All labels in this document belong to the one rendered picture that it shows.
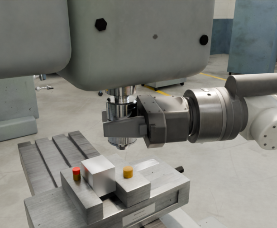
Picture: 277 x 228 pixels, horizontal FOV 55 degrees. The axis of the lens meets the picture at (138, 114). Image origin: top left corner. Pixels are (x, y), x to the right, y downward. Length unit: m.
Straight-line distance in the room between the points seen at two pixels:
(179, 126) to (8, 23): 0.26
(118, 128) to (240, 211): 1.92
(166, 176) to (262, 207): 1.73
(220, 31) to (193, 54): 9.74
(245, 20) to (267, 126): 6.06
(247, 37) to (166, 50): 6.15
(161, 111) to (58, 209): 0.32
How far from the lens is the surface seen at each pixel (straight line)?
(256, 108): 0.44
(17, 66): 0.23
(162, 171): 0.68
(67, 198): 0.61
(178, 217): 0.78
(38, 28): 0.22
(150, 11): 0.29
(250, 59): 6.45
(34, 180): 0.82
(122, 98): 0.39
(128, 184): 0.57
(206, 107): 0.40
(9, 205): 2.38
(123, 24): 0.27
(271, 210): 2.34
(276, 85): 0.45
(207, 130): 0.40
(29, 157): 0.95
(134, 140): 0.41
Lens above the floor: 1.39
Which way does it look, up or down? 21 degrees down
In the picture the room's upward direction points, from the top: straight up
